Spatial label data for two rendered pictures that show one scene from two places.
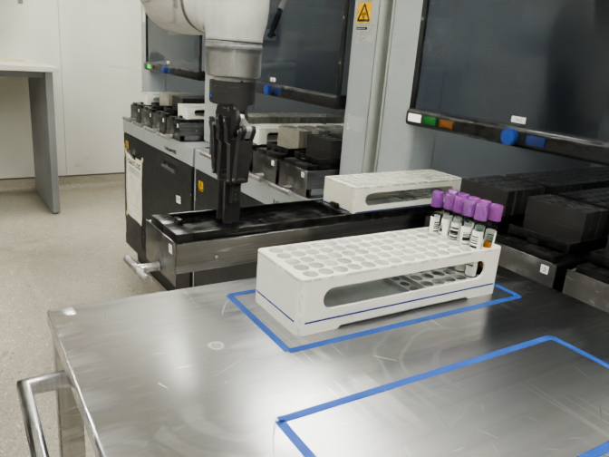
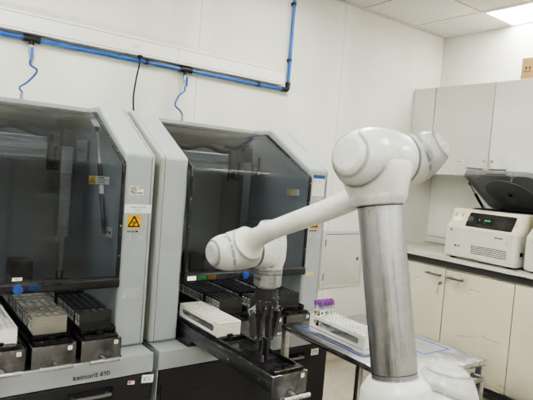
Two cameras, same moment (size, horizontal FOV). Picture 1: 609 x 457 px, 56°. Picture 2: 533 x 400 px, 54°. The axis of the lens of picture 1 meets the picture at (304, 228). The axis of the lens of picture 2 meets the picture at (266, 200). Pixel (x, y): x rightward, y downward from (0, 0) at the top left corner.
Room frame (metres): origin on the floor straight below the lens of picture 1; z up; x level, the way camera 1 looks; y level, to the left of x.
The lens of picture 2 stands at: (1.02, 1.78, 1.41)
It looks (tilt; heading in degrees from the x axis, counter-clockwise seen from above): 3 degrees down; 268
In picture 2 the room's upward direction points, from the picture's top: 4 degrees clockwise
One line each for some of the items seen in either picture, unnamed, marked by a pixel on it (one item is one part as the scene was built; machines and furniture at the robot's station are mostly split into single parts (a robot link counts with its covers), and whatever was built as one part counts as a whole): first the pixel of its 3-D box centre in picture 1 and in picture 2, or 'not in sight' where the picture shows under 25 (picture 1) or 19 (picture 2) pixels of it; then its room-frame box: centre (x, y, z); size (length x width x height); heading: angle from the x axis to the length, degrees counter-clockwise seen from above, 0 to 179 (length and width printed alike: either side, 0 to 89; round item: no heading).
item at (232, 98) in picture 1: (231, 108); (266, 301); (0.95, 0.13, 1.00); 0.08 x 0.07 x 0.09; 35
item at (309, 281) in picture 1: (383, 271); (344, 330); (0.64, -0.10, 0.85); 0.30 x 0.10 x 0.06; 123
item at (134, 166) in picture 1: (131, 187); not in sight; (2.58, 0.82, 0.43); 0.27 x 0.02 x 0.36; 35
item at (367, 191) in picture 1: (394, 191); (208, 319); (1.14, -0.18, 0.83); 0.30 x 0.10 x 0.06; 125
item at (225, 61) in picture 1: (233, 62); (267, 278); (0.95, 0.13, 1.07); 0.09 x 0.09 x 0.06
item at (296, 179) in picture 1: (383, 170); (73, 321); (1.66, -0.22, 0.78); 0.73 x 0.14 x 0.09; 125
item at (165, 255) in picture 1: (321, 226); (232, 348); (1.04, -0.03, 0.78); 0.73 x 0.14 x 0.09; 125
